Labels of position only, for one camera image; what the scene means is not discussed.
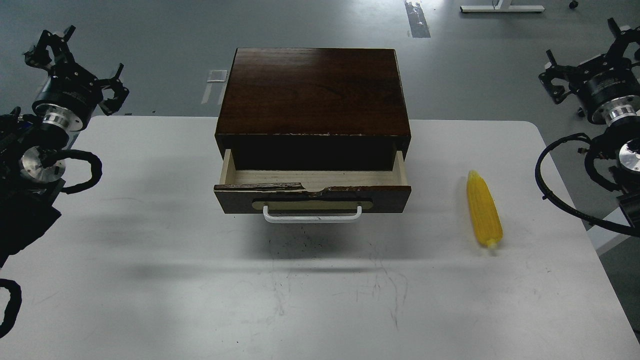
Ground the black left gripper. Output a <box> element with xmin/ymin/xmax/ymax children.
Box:
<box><xmin>23</xmin><ymin>25</ymin><xmax>130</xmax><ymax>133</ymax></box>

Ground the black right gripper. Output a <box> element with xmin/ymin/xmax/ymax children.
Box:
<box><xmin>538</xmin><ymin>18</ymin><xmax>640</xmax><ymax>126</ymax></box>

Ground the yellow corn cob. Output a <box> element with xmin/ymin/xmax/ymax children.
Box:
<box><xmin>466</xmin><ymin>170</ymin><xmax>503</xmax><ymax>249</ymax></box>

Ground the wooden drawer with white handle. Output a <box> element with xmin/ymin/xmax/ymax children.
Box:
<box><xmin>214</xmin><ymin>150</ymin><xmax>412</xmax><ymax>224</ymax></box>

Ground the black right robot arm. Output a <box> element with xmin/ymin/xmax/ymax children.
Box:
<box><xmin>534</xmin><ymin>18</ymin><xmax>640</xmax><ymax>237</ymax></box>

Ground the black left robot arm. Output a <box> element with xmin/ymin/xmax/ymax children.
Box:
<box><xmin>0</xmin><ymin>25</ymin><xmax>130</xmax><ymax>264</ymax></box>

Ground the white table leg base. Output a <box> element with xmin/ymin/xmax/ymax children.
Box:
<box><xmin>459</xmin><ymin>0</ymin><xmax>546</xmax><ymax>14</ymax></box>

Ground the dark wooden cabinet box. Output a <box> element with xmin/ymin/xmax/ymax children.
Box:
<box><xmin>214</xmin><ymin>47</ymin><xmax>411</xmax><ymax>171</ymax></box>

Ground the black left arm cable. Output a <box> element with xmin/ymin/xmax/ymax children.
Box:
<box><xmin>42</xmin><ymin>149</ymin><xmax>103</xmax><ymax>195</ymax></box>

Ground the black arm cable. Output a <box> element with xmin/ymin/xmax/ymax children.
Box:
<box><xmin>534</xmin><ymin>132</ymin><xmax>640</xmax><ymax>238</ymax></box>
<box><xmin>42</xmin><ymin>149</ymin><xmax>103</xmax><ymax>195</ymax></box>

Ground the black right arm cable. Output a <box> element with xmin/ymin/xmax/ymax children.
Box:
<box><xmin>534</xmin><ymin>132</ymin><xmax>640</xmax><ymax>238</ymax></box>

